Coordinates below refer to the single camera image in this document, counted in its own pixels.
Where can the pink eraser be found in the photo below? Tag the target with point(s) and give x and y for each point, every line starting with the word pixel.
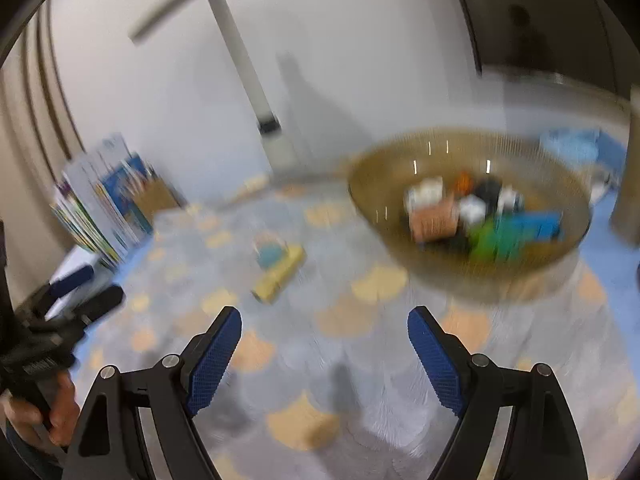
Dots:
pixel 434 222

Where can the wooden pen holder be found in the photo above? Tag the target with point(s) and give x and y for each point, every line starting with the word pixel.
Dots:
pixel 155 197

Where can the row of upright books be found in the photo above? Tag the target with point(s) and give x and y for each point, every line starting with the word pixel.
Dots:
pixel 95 199

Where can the dark monitor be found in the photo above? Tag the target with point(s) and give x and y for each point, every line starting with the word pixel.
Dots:
pixel 577 43

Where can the patterned fan-print table mat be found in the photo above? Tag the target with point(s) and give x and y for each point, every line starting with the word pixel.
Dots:
pixel 324 383

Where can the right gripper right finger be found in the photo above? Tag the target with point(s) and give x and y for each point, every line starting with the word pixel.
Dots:
pixel 542 440

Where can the white cube charger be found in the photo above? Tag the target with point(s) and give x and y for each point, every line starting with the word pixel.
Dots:
pixel 472 211

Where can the yellow rectangular case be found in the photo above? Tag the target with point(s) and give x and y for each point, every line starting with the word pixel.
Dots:
pixel 277 276

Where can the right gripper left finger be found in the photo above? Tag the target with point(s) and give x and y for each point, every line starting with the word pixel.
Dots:
pixel 109 443

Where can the teal green toy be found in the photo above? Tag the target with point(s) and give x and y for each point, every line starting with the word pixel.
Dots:
pixel 269 250

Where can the amber ribbed glass bowl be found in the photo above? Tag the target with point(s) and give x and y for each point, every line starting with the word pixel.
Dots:
pixel 538 211

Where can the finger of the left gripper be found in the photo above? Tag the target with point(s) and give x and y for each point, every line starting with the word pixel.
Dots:
pixel 48 294
pixel 89 311

